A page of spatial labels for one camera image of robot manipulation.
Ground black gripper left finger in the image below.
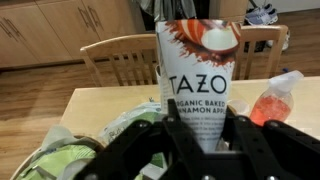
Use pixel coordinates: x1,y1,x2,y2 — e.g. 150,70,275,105
74,98,205,180

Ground spray bottle with pink liquid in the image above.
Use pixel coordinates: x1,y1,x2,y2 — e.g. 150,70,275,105
249,69,305,127

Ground wooden counter base cabinets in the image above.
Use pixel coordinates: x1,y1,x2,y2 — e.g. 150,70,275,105
0,0,146,69

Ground small white orange carton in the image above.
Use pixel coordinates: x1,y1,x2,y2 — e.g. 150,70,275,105
154,18,242,154

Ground black kitchen stove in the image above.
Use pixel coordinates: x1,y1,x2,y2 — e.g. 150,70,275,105
138,0,212,34

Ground wooden chair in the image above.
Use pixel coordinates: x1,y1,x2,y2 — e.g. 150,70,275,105
79,33,160,88
233,24,290,81

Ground white blue sneaker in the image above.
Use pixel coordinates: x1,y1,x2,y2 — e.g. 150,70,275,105
244,8,279,27
254,3,276,14

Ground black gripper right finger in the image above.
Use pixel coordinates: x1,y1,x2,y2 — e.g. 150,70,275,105
216,105,320,180

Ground green clear plastic packet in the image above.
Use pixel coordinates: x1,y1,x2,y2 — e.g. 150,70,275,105
18,101,168,180

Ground wooden base cabinet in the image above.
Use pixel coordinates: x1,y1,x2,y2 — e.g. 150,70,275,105
209,0,250,24

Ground striped dish towel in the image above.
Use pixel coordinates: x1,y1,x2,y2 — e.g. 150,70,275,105
134,0,198,23

